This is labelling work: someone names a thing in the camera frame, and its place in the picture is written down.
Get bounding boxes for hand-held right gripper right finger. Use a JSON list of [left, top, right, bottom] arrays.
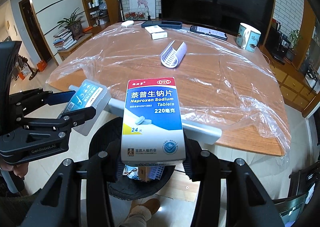
[[183, 139, 285, 227]]

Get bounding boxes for small green potted plant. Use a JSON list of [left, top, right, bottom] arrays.
[[286, 29, 303, 61]]

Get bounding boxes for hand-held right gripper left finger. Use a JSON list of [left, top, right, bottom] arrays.
[[21, 139, 125, 227]]

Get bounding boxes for giraffe painting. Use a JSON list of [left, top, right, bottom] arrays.
[[129, 0, 157, 19]]

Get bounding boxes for person's left forearm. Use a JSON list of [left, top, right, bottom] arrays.
[[0, 170, 25, 197]]

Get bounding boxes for large plant in decorated pot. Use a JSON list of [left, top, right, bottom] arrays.
[[57, 8, 85, 41]]

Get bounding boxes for wooden television cabinet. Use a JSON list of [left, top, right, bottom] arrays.
[[260, 47, 318, 118]]

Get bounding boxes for blue-cased tablet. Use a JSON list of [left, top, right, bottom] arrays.
[[141, 20, 183, 29]]

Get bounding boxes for teal patterned ceramic mug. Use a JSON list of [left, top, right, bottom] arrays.
[[236, 23, 262, 52]]

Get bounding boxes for dark wooden chair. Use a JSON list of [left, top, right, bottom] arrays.
[[271, 164, 320, 227]]

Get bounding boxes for person's leg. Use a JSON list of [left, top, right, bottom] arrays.
[[127, 207, 148, 227]]

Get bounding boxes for white medicine box blue stripe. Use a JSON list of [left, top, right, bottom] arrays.
[[145, 25, 168, 40]]

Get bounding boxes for dark wooden door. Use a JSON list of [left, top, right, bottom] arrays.
[[19, 0, 53, 67]]

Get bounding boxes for clear plastic floss pick box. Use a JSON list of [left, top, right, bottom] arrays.
[[60, 79, 112, 135]]

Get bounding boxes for blue and white medicine box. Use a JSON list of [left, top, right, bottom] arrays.
[[121, 77, 187, 166]]

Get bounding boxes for person's left hand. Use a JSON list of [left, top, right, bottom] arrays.
[[12, 163, 28, 177]]

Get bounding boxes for black smartphone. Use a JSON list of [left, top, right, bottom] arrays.
[[189, 25, 228, 40]]

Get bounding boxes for stack of books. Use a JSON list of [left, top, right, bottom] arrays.
[[52, 28, 78, 51]]

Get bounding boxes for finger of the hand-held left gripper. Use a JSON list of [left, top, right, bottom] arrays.
[[19, 106, 97, 133], [9, 88, 78, 118]]

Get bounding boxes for wooden side table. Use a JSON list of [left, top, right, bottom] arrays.
[[57, 33, 94, 61]]

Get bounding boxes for clear plastic sheet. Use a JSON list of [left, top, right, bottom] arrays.
[[46, 23, 292, 161]]

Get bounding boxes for brown fuzzy slipper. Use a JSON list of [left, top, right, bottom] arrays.
[[130, 198, 160, 214]]

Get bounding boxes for framed red flower picture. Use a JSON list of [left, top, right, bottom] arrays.
[[122, 10, 152, 21]]

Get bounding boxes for black trash bin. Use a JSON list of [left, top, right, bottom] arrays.
[[89, 117, 177, 200]]

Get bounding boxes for black coffee machine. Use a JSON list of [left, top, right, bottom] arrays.
[[271, 20, 292, 63]]

